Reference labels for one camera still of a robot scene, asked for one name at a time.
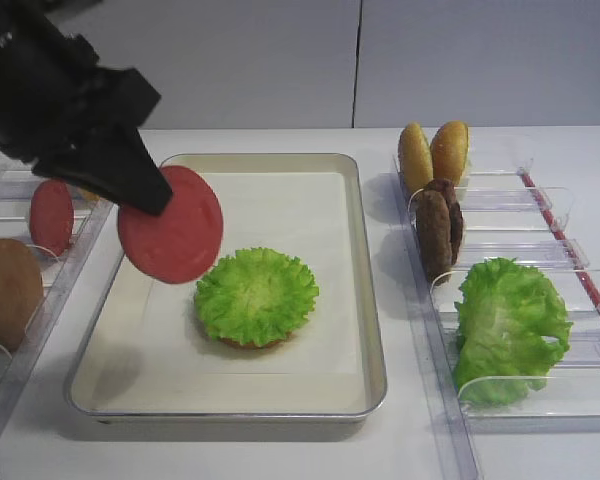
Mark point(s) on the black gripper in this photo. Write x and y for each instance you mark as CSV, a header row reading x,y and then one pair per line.
x,y
72,119

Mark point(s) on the red tomato slice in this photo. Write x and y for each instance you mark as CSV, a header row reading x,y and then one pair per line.
x,y
183,242
51,217

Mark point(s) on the red tomato slice in rack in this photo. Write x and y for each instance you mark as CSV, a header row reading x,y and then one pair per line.
x,y
51,217

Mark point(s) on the green lettuce on bun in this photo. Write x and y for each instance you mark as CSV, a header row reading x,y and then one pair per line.
x,y
256,287

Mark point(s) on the brown meat patty front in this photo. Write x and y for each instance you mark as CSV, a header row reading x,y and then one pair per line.
x,y
434,227

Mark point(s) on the brown meat patty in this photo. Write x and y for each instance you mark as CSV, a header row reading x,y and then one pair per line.
x,y
446,188
434,227

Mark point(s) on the brown meat patty back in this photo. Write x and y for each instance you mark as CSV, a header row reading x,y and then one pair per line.
x,y
446,188

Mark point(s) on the large green lettuce leaf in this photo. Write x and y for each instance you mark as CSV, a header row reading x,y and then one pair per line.
x,y
513,328

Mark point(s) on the clear acrylic left rack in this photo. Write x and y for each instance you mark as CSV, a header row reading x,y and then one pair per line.
x,y
59,273

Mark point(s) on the clear acrylic rack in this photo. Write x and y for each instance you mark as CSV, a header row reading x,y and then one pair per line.
x,y
508,212
59,273

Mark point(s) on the brown bun slice in left rack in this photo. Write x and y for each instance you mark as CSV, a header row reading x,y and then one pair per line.
x,y
21,290

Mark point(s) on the bottom bun on tray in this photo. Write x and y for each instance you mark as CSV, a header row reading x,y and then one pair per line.
x,y
251,338

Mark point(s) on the golden bun half left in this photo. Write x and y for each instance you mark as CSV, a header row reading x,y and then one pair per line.
x,y
414,157

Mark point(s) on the golden bun half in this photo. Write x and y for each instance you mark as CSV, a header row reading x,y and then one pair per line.
x,y
414,157
449,151

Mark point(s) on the golden bun half right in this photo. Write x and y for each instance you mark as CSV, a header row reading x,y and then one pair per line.
x,y
449,151

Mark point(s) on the clear acrylic right rack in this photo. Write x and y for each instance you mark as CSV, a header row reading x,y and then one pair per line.
x,y
508,212

